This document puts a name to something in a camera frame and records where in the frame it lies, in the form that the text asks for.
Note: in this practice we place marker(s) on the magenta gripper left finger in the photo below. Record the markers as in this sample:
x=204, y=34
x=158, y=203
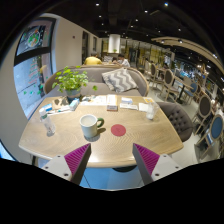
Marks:
x=71, y=166

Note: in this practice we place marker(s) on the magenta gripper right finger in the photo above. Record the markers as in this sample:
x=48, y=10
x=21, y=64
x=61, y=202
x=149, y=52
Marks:
x=153, y=166

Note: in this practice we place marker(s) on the red round coaster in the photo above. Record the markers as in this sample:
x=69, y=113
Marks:
x=118, y=130

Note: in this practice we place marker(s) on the wooden table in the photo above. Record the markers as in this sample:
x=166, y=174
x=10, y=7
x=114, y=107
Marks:
x=107, y=150

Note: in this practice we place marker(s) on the clear drinking glass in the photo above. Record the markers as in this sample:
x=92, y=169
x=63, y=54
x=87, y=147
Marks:
x=151, y=110

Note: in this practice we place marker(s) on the dark tufted armchair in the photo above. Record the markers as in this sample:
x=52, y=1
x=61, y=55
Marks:
x=178, y=118

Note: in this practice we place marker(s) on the blue tissue pack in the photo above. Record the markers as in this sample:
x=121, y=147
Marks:
x=73, y=105

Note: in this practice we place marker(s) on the white paper menu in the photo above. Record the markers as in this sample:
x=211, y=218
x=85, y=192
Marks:
x=94, y=100

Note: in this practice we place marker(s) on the small table sign card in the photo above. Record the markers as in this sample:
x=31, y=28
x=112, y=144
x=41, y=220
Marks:
x=112, y=104

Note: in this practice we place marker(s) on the blue backed wooden chair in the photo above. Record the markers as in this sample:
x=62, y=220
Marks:
x=212, y=134

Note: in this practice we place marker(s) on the grey upholstered sofa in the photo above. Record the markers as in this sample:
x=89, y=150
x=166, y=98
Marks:
x=96, y=84

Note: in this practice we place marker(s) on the green potted plant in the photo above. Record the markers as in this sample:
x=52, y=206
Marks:
x=71, y=81

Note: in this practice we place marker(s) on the grey zigzag cushion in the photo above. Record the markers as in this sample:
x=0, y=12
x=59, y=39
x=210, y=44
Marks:
x=119, y=80

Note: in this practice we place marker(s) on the wooden oval back chair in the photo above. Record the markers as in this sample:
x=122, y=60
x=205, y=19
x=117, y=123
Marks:
x=168, y=83

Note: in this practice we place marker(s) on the person in white shirt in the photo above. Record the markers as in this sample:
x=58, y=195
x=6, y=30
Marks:
x=123, y=61

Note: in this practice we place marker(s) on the person in yellow shirt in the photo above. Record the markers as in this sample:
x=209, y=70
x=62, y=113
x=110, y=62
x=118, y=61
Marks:
x=92, y=59

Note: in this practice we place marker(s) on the white mug green handle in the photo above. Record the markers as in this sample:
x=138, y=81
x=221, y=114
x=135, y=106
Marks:
x=90, y=125

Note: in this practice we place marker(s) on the wall food poster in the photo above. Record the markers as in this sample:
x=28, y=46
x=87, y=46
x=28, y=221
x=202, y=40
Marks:
x=36, y=35

